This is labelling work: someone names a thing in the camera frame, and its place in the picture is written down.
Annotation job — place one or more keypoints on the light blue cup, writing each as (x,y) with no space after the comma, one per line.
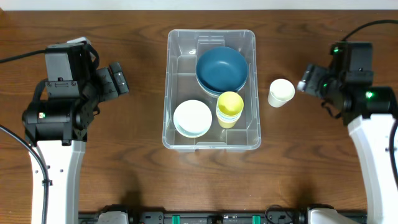
(227,118)

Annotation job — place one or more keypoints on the white small bowl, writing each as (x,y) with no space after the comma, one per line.
(192,112)

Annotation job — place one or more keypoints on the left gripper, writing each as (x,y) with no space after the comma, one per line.
(109,81)

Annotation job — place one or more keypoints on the grey small bowl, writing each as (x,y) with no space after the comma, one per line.
(192,130)

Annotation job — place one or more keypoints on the beige bowl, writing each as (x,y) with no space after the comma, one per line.
(211,93)

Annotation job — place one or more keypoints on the yellow cup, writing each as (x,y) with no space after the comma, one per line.
(227,124)
(230,103)

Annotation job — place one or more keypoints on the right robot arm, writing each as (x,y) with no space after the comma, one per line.
(370,114)

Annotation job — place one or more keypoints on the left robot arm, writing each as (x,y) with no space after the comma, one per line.
(56,125)

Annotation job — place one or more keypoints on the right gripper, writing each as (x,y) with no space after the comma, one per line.
(313,83)

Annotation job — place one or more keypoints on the dark blue bowl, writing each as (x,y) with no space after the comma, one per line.
(218,83)
(222,59)

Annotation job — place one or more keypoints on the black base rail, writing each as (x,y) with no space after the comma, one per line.
(316,213)

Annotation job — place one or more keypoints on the clear plastic storage bin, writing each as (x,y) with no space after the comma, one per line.
(184,48)

